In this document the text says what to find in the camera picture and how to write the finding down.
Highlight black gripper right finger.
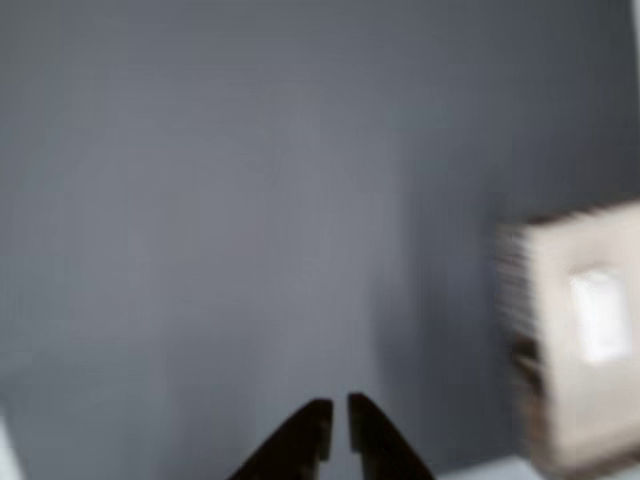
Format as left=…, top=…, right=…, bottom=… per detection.
left=347, top=392, right=437, bottom=480

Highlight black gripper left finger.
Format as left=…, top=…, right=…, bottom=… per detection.
left=224, top=398, right=335, bottom=480

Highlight grey desk mat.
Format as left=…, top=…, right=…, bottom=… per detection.
left=0, top=0, right=640, bottom=480

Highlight stone-print cardboard box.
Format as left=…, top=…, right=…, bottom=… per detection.
left=493, top=199, right=640, bottom=476

